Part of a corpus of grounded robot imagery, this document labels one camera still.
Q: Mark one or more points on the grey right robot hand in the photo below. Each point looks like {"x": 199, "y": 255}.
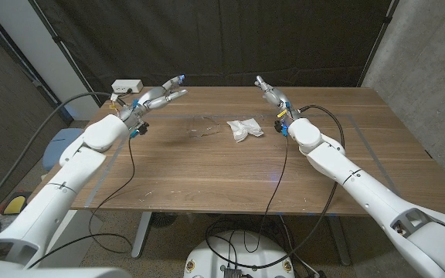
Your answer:
{"x": 276, "y": 96}

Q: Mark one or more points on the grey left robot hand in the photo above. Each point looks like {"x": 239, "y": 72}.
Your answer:
{"x": 151, "y": 100}

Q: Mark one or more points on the white tissue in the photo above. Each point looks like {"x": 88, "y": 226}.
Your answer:
{"x": 245, "y": 127}

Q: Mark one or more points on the clear plastic safety glasses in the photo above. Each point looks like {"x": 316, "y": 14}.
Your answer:
{"x": 207, "y": 133}

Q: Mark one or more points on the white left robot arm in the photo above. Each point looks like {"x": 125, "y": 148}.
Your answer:
{"x": 60, "y": 181}

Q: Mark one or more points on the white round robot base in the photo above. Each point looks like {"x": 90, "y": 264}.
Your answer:
{"x": 242, "y": 255}

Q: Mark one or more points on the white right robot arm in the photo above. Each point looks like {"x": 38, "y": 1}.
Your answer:
{"x": 354, "y": 181}

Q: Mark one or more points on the white power outlet box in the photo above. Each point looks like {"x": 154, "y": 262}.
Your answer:
{"x": 126, "y": 85}

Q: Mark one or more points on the black backdrop curtain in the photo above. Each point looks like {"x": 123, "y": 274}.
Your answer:
{"x": 222, "y": 38}

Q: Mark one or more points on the black backdrop stand pole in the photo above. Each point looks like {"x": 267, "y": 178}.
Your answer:
{"x": 64, "y": 48}
{"x": 377, "y": 40}

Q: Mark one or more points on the light blue round stool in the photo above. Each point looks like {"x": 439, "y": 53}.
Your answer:
{"x": 58, "y": 144}

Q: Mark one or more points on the black round fan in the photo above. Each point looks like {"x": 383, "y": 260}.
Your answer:
{"x": 163, "y": 219}

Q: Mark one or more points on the white table leg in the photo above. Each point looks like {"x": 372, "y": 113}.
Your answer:
{"x": 141, "y": 235}

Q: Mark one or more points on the grey table leg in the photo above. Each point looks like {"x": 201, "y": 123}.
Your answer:
{"x": 340, "y": 243}

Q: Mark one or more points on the yellow and black floor object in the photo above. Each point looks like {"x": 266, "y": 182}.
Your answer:
{"x": 14, "y": 204}

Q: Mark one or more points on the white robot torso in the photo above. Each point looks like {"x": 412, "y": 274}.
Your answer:
{"x": 52, "y": 273}

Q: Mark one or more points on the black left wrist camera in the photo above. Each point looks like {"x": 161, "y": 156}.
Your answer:
{"x": 140, "y": 128}

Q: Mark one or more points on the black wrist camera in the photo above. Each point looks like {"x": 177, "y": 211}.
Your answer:
{"x": 140, "y": 128}
{"x": 280, "y": 127}

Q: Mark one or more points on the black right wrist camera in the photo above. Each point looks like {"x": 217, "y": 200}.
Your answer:
{"x": 280, "y": 127}

